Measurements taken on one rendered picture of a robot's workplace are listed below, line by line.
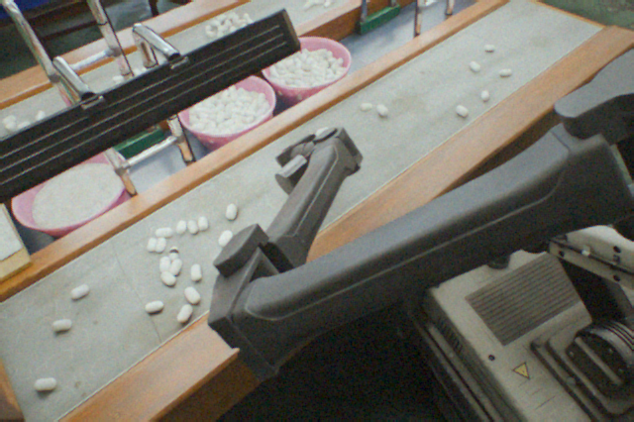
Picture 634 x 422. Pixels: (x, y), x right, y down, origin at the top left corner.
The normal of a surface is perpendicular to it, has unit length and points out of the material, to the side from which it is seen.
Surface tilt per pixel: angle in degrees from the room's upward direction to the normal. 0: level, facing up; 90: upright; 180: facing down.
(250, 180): 0
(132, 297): 0
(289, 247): 55
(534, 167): 46
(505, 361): 0
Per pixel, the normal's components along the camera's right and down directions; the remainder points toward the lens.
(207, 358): -0.07, -0.63
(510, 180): -0.63, -0.71
